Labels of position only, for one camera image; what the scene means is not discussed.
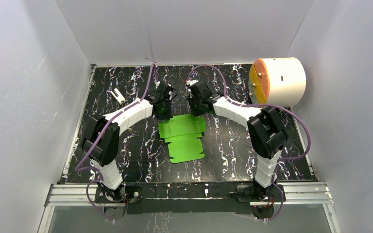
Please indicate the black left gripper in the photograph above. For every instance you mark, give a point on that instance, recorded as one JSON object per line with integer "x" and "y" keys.
{"x": 166, "y": 91}

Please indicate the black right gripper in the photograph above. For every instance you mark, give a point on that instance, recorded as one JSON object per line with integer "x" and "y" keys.
{"x": 194, "y": 113}

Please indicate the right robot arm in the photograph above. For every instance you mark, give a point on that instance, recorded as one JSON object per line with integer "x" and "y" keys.
{"x": 266, "y": 131}

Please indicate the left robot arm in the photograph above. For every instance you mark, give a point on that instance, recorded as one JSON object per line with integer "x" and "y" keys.
{"x": 100, "y": 141}

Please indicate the small white plastic clip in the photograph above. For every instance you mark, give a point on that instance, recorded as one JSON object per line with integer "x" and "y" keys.
{"x": 118, "y": 96}

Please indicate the white cylinder with coloured face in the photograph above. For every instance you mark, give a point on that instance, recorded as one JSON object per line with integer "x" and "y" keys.
{"x": 277, "y": 81}

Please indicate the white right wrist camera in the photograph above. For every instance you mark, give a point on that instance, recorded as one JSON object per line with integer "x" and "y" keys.
{"x": 191, "y": 82}

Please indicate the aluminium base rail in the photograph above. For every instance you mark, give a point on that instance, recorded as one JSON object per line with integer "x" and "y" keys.
{"x": 82, "y": 194}

